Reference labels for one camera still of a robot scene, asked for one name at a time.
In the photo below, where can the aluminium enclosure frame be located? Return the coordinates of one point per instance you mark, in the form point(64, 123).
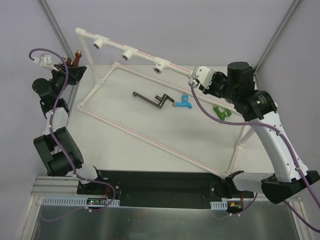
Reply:
point(116, 129)

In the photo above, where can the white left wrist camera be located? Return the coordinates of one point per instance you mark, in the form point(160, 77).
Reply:
point(45, 61)

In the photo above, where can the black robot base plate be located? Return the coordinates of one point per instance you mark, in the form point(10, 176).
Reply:
point(160, 189)

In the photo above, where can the blue plastic faucet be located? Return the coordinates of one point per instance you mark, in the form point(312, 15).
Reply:
point(184, 102)

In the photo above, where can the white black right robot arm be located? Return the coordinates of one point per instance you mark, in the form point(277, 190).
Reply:
point(260, 112)

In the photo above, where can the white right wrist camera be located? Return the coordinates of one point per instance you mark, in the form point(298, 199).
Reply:
point(202, 76)

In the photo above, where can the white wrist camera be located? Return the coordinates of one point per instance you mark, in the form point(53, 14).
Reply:
point(202, 76)
point(45, 61)

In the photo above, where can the white cable duct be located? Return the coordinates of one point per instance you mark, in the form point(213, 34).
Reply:
point(224, 205)
point(71, 201)

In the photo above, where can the left white cable duct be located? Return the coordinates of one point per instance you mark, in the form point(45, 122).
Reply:
point(71, 201)

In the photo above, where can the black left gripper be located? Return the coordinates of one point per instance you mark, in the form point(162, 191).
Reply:
point(75, 71)

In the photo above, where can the green plastic faucet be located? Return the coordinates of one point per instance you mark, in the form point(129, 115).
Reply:
point(222, 115)

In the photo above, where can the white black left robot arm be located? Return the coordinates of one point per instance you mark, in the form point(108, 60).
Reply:
point(56, 148)

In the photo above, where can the right white cable duct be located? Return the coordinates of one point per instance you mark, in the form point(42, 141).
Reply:
point(224, 205)

